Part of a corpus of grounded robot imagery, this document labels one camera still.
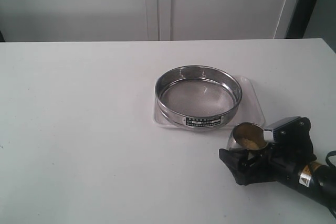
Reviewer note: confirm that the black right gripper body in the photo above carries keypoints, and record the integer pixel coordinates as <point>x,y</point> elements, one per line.
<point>284,160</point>

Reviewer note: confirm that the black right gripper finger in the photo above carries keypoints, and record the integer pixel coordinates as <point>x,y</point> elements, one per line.
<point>236,161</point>
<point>275,130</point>

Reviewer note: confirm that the yellow and white grain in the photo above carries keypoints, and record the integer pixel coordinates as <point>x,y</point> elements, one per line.
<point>249,144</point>

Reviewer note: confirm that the stainless steel cup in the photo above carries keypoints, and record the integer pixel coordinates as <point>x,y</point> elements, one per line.
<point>247,130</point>

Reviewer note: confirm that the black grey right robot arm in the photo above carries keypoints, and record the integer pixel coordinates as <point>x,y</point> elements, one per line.
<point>322,184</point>

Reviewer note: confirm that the round steel mesh sieve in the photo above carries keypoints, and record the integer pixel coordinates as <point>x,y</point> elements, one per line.
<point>197,98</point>

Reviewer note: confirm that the dark vertical post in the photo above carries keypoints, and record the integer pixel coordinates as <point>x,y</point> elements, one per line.
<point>300,19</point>

